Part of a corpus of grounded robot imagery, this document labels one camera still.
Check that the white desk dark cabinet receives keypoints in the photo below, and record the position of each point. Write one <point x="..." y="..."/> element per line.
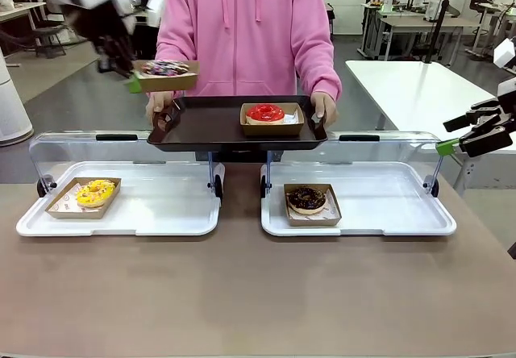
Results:
<point x="20" y="9"/>

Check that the black office chair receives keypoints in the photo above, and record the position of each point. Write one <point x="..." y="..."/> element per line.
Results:
<point x="48" y="37"/>

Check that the white glossy table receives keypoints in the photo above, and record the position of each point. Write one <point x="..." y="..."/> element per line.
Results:
<point x="411" y="88"/>

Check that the grey background workbench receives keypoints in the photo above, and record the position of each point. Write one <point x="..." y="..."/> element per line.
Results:
<point x="427" y="25"/>

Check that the black trousers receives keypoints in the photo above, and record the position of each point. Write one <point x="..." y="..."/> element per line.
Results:
<point x="242" y="156"/>

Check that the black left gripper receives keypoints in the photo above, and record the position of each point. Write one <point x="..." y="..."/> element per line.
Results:
<point x="101" y="23"/>

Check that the yellow sprinkled donut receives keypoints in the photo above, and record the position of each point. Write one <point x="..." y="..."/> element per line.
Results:
<point x="86" y="198"/>

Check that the chocolate glazed donut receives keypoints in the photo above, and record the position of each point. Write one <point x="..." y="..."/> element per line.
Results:
<point x="306" y="206"/>

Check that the person's right hand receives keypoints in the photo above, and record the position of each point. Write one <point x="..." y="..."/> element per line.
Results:
<point x="161" y="102"/>

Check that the pink hoodie torso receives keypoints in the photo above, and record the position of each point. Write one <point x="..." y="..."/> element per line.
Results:
<point x="246" y="31"/>

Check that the chocolate sprinkle donut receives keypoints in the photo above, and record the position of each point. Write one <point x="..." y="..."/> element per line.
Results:
<point x="169" y="83"/>

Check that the white display case base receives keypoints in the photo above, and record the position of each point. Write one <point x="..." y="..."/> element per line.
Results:
<point x="363" y="231"/>
<point x="121" y="225"/>

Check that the brown paper donut box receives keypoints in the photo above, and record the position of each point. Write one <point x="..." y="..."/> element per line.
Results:
<point x="64" y="212"/>

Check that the person's right forearm pink sleeve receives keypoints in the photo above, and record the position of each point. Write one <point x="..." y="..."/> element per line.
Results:
<point x="173" y="63"/>

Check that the white printed paper liner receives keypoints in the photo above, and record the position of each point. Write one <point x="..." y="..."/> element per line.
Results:
<point x="66" y="204"/>
<point x="292" y="117"/>
<point x="331" y="205"/>

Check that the person's left forearm pink sleeve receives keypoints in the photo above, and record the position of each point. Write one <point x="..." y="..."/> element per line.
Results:
<point x="322" y="67"/>

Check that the red glazed donut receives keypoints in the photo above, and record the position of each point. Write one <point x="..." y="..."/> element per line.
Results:
<point x="270" y="130"/>
<point x="266" y="113"/>

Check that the chocolate donut colourful sprinkles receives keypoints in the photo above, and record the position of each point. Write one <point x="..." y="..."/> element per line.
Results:
<point x="165" y="67"/>

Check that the person's left hand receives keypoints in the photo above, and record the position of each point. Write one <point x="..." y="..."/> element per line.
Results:
<point x="324" y="106"/>

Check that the clear display case lid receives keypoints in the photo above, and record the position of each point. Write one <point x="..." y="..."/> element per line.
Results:
<point x="80" y="148"/>
<point x="383" y="152"/>

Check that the grey desk white legs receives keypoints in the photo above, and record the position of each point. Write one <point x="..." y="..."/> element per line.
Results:
<point x="502" y="11"/>

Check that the dark brown serving tray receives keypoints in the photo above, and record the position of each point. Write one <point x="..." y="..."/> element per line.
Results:
<point x="209" y="126"/>

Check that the white cylindrical air purifier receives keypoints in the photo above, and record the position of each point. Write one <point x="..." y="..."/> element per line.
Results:
<point x="12" y="108"/>

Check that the black stool with backrest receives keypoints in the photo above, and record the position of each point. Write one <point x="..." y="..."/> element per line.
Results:
<point x="483" y="7"/>

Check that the dark chocolate donut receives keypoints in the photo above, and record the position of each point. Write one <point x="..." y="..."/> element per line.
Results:
<point x="314" y="221"/>

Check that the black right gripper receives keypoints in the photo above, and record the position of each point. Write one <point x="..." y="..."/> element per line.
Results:
<point x="508" y="118"/>

